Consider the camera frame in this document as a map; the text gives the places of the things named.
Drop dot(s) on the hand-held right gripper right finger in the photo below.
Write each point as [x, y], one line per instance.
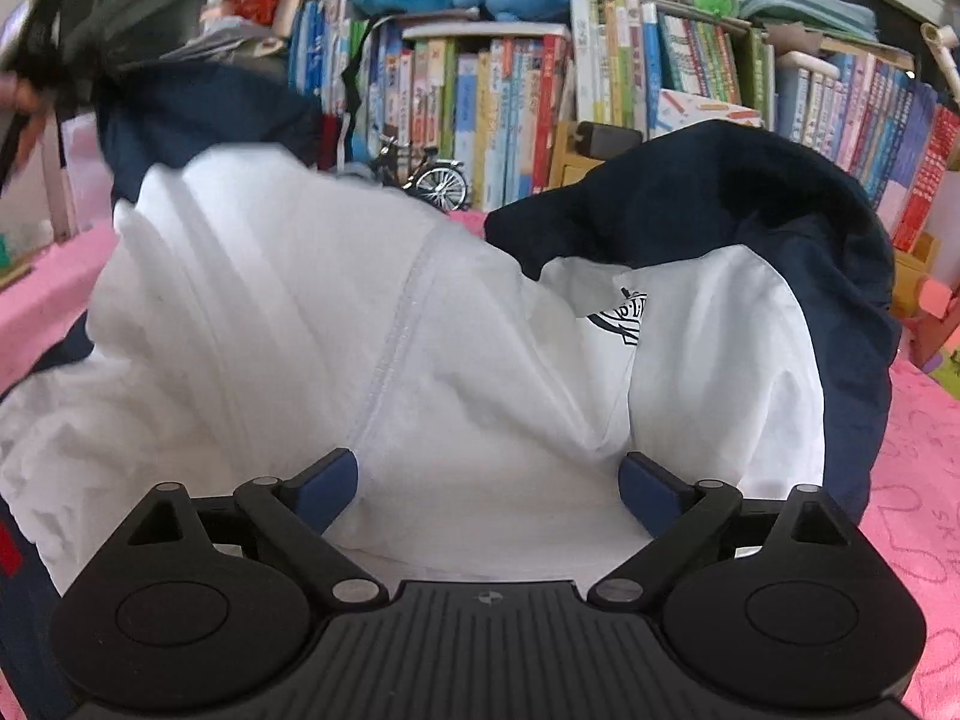
[652, 491]

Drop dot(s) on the model bicycle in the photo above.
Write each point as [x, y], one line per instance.
[439, 180]

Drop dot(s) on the pink toy house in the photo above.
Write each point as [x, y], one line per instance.
[934, 315]

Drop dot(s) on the small black box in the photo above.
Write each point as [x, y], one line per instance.
[611, 139]

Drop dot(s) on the wooden drawer box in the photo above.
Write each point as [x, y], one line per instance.
[570, 157]

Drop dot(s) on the white and navy shirt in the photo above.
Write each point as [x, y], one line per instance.
[300, 300]

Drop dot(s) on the person's left hand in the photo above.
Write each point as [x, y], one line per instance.
[37, 131]

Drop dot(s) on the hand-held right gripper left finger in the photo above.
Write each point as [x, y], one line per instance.
[330, 487]

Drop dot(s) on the white pipe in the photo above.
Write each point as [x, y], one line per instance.
[945, 52]

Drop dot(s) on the white patterned box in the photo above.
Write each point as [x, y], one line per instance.
[705, 109]

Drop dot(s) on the folded teal cloth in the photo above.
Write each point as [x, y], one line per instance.
[802, 4]

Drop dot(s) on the green round object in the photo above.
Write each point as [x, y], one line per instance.
[712, 0]

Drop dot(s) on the stack of magazines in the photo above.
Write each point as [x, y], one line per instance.
[225, 41]

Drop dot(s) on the row of books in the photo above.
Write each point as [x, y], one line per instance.
[510, 105]

